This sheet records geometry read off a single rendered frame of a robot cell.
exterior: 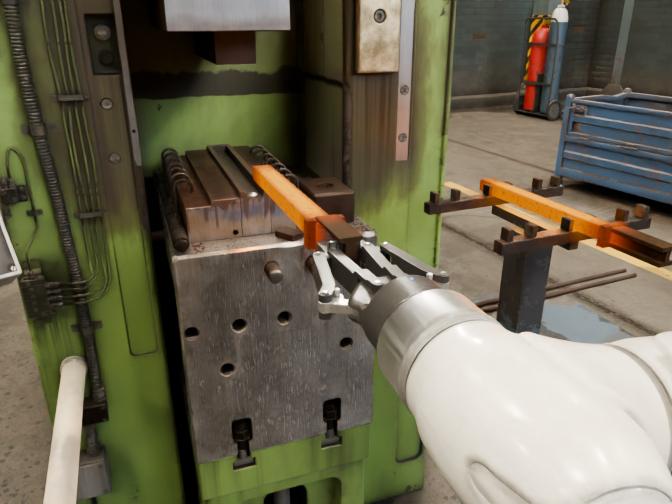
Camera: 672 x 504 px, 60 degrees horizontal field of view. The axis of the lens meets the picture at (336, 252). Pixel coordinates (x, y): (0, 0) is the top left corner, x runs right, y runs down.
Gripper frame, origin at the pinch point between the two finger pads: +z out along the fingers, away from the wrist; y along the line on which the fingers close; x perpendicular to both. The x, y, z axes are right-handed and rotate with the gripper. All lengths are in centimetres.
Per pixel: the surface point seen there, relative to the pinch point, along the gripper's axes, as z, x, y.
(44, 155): 56, 0, -34
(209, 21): 44.3, 21.7, -5.7
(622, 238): 6.0, -7.9, 47.7
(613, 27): 677, -5, 684
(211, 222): 43.9, -11.9, -8.1
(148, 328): 58, -39, -21
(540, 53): 594, -32, 492
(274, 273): 33.9, -18.9, 0.7
